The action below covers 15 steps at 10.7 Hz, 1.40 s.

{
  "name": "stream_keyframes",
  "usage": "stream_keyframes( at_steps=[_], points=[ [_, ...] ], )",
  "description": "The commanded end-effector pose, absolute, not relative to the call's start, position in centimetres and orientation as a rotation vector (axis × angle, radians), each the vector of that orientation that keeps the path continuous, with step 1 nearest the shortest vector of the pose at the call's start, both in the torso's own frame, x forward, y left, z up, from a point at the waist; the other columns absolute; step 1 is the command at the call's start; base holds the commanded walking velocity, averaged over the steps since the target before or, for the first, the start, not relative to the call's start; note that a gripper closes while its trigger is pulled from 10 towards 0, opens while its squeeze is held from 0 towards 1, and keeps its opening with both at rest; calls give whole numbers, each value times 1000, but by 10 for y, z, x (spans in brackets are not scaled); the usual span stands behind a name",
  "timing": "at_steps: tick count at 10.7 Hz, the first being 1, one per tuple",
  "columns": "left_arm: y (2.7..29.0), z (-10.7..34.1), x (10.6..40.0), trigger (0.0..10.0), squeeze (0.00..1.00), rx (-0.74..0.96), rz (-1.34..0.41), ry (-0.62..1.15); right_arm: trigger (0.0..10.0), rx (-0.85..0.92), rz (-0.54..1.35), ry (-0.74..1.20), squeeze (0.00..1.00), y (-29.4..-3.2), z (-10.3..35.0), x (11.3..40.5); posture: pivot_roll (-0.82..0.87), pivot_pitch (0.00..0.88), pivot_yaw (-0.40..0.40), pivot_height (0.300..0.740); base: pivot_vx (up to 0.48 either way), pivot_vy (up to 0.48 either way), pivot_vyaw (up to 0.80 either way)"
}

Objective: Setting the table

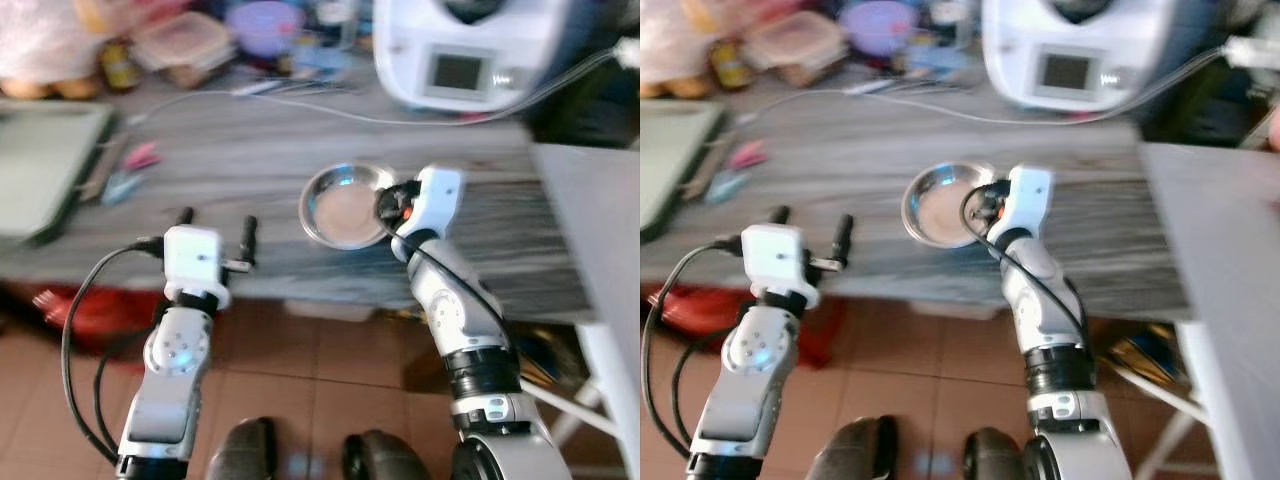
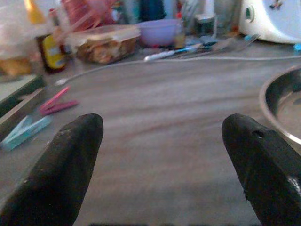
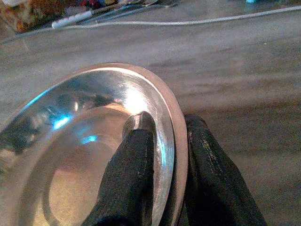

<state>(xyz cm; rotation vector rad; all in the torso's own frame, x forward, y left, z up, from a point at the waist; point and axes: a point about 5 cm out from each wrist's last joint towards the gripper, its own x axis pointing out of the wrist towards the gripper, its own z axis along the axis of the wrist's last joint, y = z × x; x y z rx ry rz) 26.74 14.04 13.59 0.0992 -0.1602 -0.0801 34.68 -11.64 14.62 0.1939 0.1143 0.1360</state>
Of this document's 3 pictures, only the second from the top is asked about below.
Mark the white kitchen appliance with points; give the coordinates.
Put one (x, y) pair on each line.
(270, 20)

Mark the clear bag with bread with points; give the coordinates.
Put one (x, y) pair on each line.
(15, 44)

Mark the glass jar with metal lid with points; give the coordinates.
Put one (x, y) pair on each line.
(205, 24)

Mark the stainless steel bowl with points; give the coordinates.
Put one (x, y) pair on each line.
(282, 106)

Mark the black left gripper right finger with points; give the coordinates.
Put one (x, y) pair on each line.
(263, 164)

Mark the purple plastic bowl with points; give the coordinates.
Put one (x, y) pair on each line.
(158, 33)

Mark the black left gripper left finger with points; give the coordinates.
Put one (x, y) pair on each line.
(58, 169)

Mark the pink mesh bag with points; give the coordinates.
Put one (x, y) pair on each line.
(87, 13)

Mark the small bottle with red cap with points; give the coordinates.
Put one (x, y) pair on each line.
(179, 31)

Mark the clear plastic food container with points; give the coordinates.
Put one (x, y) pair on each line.
(105, 46)

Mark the dark bottle with yellow label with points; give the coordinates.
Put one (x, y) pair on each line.
(53, 50)

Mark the light blue clothespin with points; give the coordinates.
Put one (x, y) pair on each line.
(24, 133)

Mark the pink clothespin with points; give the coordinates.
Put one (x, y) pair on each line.
(57, 103)

